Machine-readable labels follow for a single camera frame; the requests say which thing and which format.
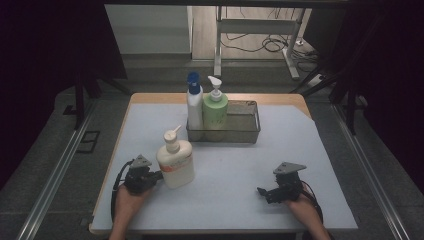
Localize black metal stand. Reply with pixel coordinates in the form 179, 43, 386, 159
72, 66, 132, 131
289, 13, 371, 136

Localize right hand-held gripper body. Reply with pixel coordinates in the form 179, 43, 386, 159
272, 161, 308, 203

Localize white bottle with blue cap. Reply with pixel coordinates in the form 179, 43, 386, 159
185, 70, 205, 141

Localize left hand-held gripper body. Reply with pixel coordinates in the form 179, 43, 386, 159
123, 154, 158, 196

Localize black floor cables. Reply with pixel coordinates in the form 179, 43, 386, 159
221, 7, 323, 73

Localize person's right hand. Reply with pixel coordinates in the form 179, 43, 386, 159
285, 186, 316, 215

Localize white power strip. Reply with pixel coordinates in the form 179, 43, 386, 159
308, 74, 326, 88

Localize white desk frame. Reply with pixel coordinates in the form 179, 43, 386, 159
213, 6, 302, 81

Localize metal floor rail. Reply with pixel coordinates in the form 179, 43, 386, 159
16, 99, 98, 240
331, 103, 412, 240

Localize light blue table mat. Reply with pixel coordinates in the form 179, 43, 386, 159
90, 102, 359, 232

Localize green pump bottle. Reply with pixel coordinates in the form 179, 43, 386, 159
202, 75, 230, 141

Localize person's left hand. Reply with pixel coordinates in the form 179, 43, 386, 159
115, 183, 155, 210

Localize metal mesh basket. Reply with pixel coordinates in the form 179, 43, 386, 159
185, 99, 262, 145

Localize white wall panel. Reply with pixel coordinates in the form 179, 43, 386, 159
104, 4, 194, 55

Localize dark curtain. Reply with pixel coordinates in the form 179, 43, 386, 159
301, 0, 424, 195
0, 0, 128, 192

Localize cream pump bottle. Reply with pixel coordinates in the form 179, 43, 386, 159
155, 124, 196, 190

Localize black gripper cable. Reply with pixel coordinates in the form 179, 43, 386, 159
110, 159, 135, 224
300, 180, 325, 225

